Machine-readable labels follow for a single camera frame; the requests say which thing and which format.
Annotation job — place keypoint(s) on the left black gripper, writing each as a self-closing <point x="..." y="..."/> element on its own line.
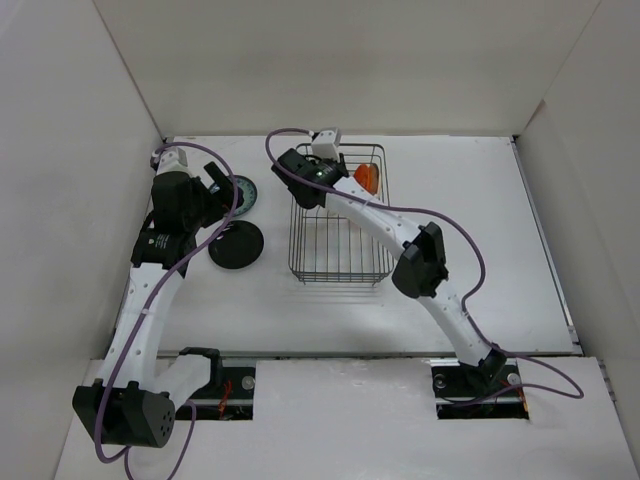
<point x="219" y="203"/>

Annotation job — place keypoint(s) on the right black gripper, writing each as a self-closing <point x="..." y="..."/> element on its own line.
<point x="341" y="163"/>

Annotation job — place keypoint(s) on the orange plate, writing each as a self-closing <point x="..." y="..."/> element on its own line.
<point x="368" y="177"/>

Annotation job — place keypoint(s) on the black plate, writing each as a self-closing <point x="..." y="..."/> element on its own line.
<point x="239" y="245"/>

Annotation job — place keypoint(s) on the cream patterned plate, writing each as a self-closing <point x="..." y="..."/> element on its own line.
<point x="380" y="181"/>

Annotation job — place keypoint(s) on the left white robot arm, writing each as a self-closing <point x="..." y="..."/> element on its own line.
<point x="129" y="403"/>

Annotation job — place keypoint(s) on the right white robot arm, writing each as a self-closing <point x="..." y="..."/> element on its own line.
<point x="420" y="271"/>

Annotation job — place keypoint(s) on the blue floral plate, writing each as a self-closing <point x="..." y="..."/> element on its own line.
<point x="247" y="192"/>

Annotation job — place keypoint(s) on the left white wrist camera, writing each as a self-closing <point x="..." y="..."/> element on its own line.
<point x="169" y="160"/>

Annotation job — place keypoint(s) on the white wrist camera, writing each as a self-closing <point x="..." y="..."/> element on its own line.
<point x="325" y="144"/>
<point x="169" y="160"/>

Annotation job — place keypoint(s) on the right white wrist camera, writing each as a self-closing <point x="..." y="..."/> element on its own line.
<point x="325" y="144"/>

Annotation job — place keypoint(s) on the dark wire dish rack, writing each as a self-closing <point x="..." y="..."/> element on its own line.
<point x="326" y="247"/>

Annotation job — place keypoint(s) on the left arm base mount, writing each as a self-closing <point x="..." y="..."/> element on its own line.
<point x="231" y="399"/>

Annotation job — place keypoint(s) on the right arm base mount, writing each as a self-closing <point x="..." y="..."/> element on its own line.
<point x="458" y="398"/>

